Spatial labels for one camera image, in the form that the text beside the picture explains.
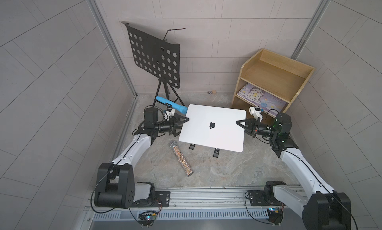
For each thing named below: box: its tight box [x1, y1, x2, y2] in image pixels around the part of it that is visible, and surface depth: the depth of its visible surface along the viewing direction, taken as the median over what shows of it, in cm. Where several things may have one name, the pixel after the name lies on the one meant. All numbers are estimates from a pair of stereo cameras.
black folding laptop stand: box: [188, 143, 221, 159], surface depth 88 cm
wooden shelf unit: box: [231, 48, 316, 123], surface depth 86 cm
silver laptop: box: [178, 104, 247, 153], surface depth 72 cm
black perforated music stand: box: [121, 21, 186, 107], surface depth 79 cm
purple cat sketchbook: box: [236, 83, 289, 118], surface depth 93 cm
